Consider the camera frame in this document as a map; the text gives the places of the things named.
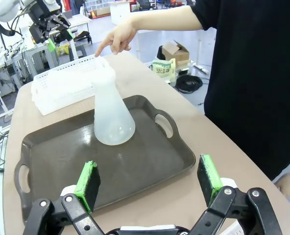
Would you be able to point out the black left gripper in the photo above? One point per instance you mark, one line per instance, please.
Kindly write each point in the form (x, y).
(41, 22)

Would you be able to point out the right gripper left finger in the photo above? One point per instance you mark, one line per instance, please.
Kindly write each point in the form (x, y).
(88, 188)

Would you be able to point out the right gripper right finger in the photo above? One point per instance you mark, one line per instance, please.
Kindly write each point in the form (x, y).
(208, 176)

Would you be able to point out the translucent plastic conical flask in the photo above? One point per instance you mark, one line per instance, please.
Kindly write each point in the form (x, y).
(113, 122)

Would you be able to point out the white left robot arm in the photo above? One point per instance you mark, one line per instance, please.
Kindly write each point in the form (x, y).
(3, 9)

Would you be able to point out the person's right forearm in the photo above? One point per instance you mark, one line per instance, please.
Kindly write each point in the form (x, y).
(164, 20)

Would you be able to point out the person's right hand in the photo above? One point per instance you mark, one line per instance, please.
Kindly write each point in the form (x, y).
(119, 36)

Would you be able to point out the yellow bag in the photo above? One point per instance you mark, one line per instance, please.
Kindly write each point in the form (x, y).
(63, 50)

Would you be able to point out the white side table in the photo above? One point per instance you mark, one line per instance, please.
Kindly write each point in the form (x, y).
(80, 20)

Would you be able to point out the large white perforated basket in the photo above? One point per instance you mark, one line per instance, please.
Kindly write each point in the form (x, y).
(69, 80)

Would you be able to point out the white cabinet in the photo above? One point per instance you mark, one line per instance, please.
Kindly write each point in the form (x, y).
(123, 12)

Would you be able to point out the green and white bag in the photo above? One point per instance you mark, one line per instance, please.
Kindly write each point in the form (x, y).
(163, 71)

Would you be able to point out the person in black shirt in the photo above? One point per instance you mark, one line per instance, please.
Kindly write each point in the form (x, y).
(252, 73)

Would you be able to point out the brown cardboard box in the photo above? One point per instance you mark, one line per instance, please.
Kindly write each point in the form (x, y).
(175, 52)

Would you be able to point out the aluminium frame rack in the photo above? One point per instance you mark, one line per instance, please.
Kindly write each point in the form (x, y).
(27, 63)

